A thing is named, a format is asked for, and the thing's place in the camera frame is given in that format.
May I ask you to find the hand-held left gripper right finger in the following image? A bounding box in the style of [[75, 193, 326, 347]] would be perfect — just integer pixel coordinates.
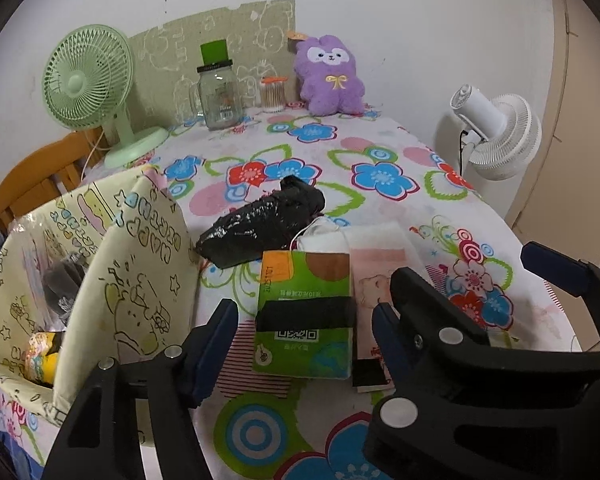
[[364, 266, 600, 480]]

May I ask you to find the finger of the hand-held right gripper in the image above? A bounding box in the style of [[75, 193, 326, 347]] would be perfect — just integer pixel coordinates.
[[520, 241, 600, 302]]

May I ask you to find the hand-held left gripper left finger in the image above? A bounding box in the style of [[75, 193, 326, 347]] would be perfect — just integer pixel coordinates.
[[42, 299, 239, 480]]

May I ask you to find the pink face mask pack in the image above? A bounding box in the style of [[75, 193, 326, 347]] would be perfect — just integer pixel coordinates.
[[342, 221, 424, 393]]

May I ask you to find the green tissue pack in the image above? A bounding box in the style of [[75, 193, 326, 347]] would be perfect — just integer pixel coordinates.
[[251, 250, 356, 380]]

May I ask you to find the cartoon print tote bag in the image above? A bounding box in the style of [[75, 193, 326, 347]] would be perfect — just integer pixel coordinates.
[[0, 165, 199, 428]]

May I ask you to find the yellow cartoon tissue pack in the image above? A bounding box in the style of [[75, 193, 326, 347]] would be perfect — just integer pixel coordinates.
[[22, 331, 61, 388]]

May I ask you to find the white face mask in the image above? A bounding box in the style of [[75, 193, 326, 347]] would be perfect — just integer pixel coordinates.
[[292, 217, 351, 254]]

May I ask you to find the black plastic bag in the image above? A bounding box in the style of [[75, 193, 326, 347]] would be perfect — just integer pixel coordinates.
[[196, 176, 326, 268]]

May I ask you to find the white standing fan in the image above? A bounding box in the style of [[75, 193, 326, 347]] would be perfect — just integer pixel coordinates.
[[432, 85, 543, 183]]

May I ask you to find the beige door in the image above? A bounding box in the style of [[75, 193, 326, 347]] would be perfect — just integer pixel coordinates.
[[500, 0, 600, 281]]

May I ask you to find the floral tablecloth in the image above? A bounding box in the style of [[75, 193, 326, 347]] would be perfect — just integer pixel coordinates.
[[0, 102, 582, 480]]

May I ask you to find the clear glass mug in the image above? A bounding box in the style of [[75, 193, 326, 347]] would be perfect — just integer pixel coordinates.
[[171, 79, 204, 126]]

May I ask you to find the glass jar with black lid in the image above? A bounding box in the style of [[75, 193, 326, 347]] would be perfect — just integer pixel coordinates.
[[196, 60, 244, 132]]

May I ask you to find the purple plush bunny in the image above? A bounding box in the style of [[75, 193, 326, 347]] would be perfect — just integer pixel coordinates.
[[287, 31, 367, 116]]

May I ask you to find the cotton swab jar orange lid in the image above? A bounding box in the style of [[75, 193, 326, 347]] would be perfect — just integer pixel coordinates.
[[260, 76, 289, 113]]

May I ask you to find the green desk fan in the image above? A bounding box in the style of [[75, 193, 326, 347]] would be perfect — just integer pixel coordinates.
[[42, 25, 170, 169]]

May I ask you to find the green printed board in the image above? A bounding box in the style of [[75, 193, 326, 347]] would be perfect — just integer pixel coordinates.
[[129, 0, 297, 129]]

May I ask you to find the white fan cable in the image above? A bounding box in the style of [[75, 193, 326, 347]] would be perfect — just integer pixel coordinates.
[[82, 127, 106, 182]]

